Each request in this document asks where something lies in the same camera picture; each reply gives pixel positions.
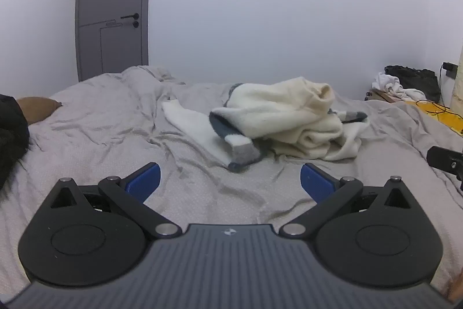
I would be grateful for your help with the black wall socket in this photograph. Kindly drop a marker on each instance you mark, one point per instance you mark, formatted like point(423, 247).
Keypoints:
point(450, 69)

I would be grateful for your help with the white crumpled cloth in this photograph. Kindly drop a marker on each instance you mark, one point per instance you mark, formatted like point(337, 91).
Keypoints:
point(389, 82)

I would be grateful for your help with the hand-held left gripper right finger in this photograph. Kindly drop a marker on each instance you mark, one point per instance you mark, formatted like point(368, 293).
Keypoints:
point(316, 182)

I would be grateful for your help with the brown pillow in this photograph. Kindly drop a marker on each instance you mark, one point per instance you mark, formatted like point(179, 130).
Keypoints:
point(38, 108)

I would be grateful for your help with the wooden nightstand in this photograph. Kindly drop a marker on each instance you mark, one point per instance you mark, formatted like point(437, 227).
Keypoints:
point(379, 95)

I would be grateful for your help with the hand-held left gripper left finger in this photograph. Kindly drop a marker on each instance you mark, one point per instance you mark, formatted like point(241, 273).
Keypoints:
point(144, 180)

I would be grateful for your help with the cream fleece sweater striped trim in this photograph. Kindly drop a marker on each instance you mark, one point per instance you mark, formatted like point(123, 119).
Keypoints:
point(289, 113)

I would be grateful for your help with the black bag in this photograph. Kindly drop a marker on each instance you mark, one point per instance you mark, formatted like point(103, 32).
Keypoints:
point(419, 77)

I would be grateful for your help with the grey bed sheet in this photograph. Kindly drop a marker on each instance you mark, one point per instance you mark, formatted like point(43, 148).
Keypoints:
point(108, 135)

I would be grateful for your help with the black furry cloth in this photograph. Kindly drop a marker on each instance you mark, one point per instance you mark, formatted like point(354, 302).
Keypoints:
point(11, 135)

